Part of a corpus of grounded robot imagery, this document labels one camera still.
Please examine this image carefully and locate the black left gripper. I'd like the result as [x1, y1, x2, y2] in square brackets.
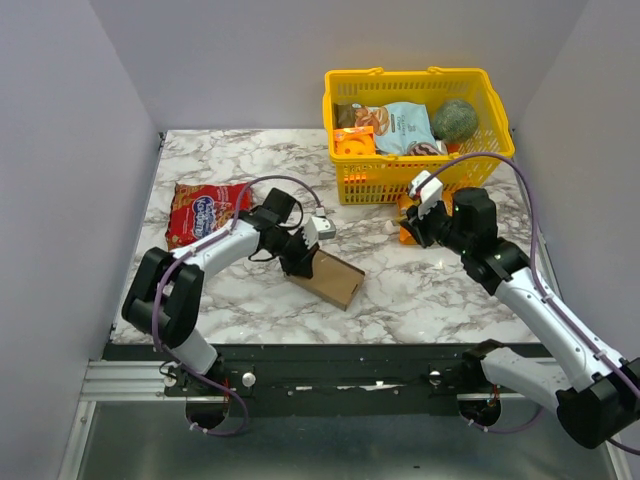
[266, 227, 321, 279]

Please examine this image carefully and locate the brown cardboard express box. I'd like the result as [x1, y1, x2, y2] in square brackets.
[286, 250, 365, 311]

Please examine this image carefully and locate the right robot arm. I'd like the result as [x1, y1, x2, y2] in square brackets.
[400, 186, 639, 449]

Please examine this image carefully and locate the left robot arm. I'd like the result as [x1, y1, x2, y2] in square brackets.
[121, 188, 336, 395]

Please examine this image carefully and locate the orange Scrub Daddy sponge box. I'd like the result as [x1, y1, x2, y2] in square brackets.
[333, 126, 376, 156]

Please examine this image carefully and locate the orange mango candy bag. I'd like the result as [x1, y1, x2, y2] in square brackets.
[397, 194, 416, 246]

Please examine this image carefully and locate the light blue cassava chips bag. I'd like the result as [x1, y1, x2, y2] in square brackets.
[352, 102, 437, 156]

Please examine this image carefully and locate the green netted melon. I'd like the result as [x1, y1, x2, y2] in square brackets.
[432, 99, 479, 144]

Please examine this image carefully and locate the red snack bag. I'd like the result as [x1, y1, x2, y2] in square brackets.
[165, 183, 253, 250]

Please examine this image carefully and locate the yellow plastic shopping basket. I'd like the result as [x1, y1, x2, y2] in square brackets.
[323, 67, 515, 205]

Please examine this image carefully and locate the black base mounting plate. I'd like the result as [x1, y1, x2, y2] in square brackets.
[102, 342, 581, 417]

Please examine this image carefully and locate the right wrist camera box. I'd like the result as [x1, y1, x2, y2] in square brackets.
[408, 170, 443, 217]

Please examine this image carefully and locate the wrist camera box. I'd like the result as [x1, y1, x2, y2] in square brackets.
[408, 170, 443, 217]
[302, 216, 337, 249]

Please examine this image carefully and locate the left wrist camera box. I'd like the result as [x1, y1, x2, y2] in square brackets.
[302, 216, 337, 249]

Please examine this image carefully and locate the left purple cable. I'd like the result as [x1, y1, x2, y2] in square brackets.
[152, 176, 326, 436]

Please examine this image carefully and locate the purple cable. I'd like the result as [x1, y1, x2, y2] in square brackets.
[152, 176, 326, 436]
[422, 151, 640, 455]

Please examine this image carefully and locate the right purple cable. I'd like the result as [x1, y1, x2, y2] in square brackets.
[422, 151, 640, 455]

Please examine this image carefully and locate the aluminium frame rail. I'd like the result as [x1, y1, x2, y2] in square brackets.
[59, 346, 632, 479]

